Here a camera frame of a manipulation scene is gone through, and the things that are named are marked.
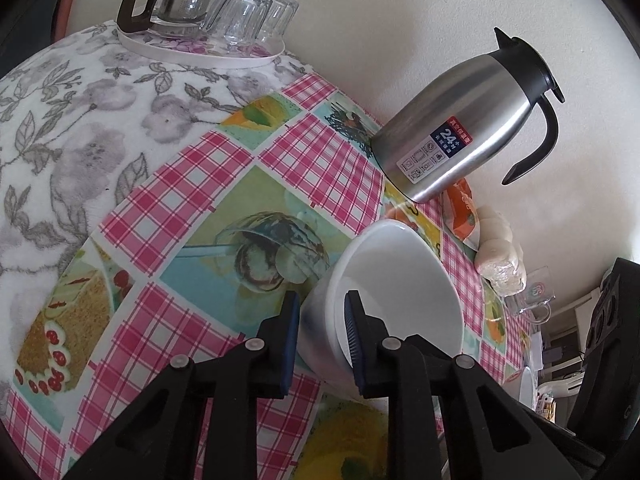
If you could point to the white floral tray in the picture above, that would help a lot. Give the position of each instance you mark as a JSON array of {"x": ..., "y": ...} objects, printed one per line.
[{"x": 200, "y": 55}]

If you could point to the plain white bowl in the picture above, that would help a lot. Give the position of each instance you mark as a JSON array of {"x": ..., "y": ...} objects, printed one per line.
[{"x": 400, "y": 280}]

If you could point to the pink plaid printed tablecloth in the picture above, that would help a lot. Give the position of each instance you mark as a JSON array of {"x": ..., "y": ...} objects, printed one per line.
[{"x": 190, "y": 220}]

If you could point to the white steamed bun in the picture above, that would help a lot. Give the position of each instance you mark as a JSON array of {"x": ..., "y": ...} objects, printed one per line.
[
  {"x": 495, "y": 230},
  {"x": 500, "y": 270}
]

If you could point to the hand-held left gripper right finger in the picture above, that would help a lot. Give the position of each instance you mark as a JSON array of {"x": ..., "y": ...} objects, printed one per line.
[{"x": 356, "y": 345}]

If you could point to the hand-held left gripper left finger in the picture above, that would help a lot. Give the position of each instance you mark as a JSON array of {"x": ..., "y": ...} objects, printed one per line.
[{"x": 287, "y": 350}]

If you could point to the grey floral cloth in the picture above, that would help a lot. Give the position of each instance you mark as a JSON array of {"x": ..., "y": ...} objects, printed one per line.
[{"x": 75, "y": 125}]

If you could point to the white plastic basket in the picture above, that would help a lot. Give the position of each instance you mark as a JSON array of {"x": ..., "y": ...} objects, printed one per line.
[{"x": 565, "y": 385}]

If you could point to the stainless steel thermos jug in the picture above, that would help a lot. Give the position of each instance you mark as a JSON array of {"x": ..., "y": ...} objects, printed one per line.
[{"x": 450, "y": 120}]

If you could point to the orange packet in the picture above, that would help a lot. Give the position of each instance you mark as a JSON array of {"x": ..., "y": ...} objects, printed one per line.
[{"x": 462, "y": 210}]

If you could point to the colourful snack packet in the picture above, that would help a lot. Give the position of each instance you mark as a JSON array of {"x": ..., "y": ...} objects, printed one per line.
[{"x": 546, "y": 405}]

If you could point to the clear drinking glass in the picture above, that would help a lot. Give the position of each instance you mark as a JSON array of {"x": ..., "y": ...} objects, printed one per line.
[
  {"x": 277, "y": 22},
  {"x": 232, "y": 20}
]

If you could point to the clear glass mug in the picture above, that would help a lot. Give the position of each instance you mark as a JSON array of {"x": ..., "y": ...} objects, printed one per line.
[{"x": 530, "y": 295}]

